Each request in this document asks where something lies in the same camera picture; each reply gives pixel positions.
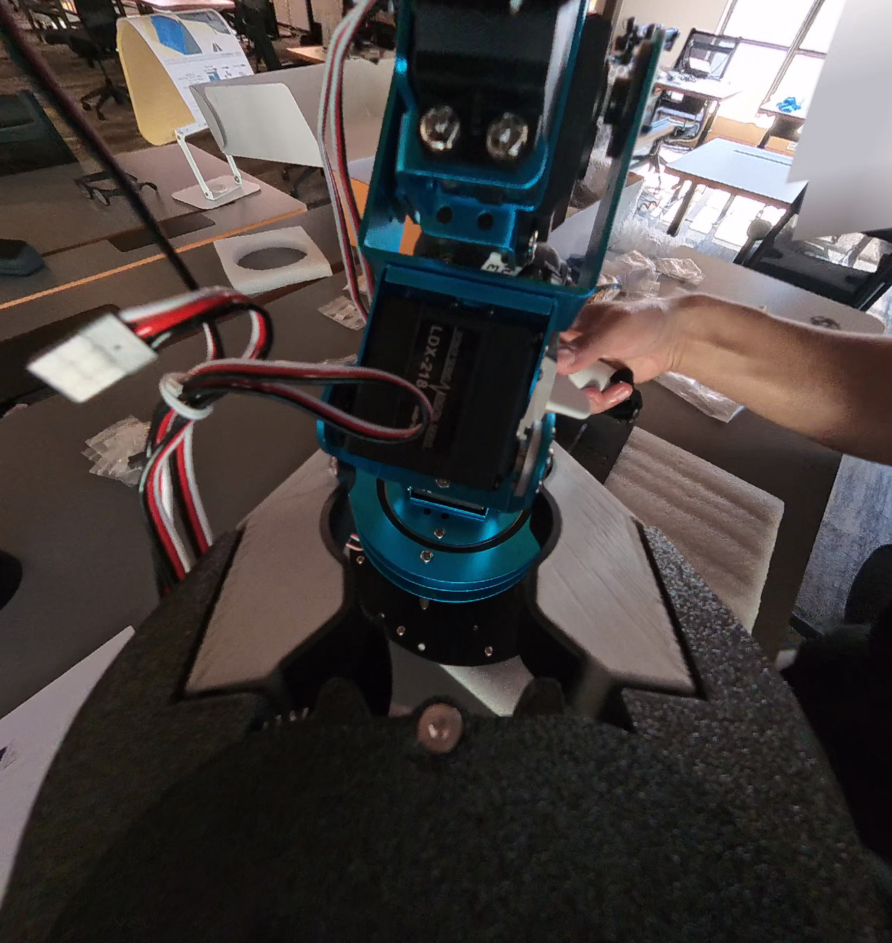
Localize grey background desk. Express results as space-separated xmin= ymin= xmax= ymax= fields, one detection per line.
xmin=663 ymin=137 xmax=811 ymax=238

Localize black eyeglasses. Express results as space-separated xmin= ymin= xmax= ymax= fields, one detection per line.
xmin=76 ymin=175 xmax=157 ymax=209

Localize black pouch case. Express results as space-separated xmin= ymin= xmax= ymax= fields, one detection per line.
xmin=0 ymin=237 xmax=48 ymax=278

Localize grey desk with wooden edge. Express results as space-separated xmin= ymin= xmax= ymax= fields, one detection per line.
xmin=0 ymin=143 xmax=310 ymax=318

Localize white cable tie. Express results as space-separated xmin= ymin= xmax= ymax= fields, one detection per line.
xmin=159 ymin=370 xmax=216 ymax=422

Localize clear plastic wrap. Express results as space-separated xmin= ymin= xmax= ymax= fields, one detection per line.
xmin=656 ymin=368 xmax=747 ymax=424

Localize black cable connector block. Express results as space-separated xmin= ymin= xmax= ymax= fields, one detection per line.
xmin=28 ymin=313 xmax=160 ymax=404

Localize crumpled clear plastic bags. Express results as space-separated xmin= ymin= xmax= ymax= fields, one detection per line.
xmin=604 ymin=221 xmax=706 ymax=297

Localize white foam ring piece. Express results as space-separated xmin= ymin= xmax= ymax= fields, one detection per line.
xmin=214 ymin=225 xmax=335 ymax=290

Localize person's right hand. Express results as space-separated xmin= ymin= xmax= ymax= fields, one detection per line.
xmin=557 ymin=295 xmax=689 ymax=415

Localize black metal base plate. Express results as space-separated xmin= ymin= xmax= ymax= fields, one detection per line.
xmin=350 ymin=545 xmax=620 ymax=667

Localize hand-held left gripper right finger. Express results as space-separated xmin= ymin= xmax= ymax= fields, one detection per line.
xmin=527 ymin=444 xmax=697 ymax=714

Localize person's black clothed torso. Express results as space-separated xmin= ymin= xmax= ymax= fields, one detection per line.
xmin=778 ymin=545 xmax=892 ymax=892

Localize person's right forearm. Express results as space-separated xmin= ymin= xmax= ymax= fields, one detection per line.
xmin=670 ymin=295 xmax=892 ymax=472

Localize teal blue object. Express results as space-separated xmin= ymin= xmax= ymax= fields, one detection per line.
xmin=315 ymin=0 xmax=668 ymax=604

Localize white foam sheet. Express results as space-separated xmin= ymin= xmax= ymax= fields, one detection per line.
xmin=383 ymin=426 xmax=786 ymax=719

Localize small clear parts bag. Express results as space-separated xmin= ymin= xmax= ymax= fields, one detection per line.
xmin=319 ymin=295 xmax=371 ymax=330
xmin=84 ymin=415 xmax=154 ymax=489

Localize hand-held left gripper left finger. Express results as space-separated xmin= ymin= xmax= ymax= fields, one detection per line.
xmin=183 ymin=451 xmax=359 ymax=699

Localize dark desk with wooden rim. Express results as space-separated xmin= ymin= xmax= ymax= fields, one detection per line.
xmin=0 ymin=243 xmax=366 ymax=428

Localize instruction manual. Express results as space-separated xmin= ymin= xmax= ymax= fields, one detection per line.
xmin=0 ymin=626 xmax=136 ymax=943

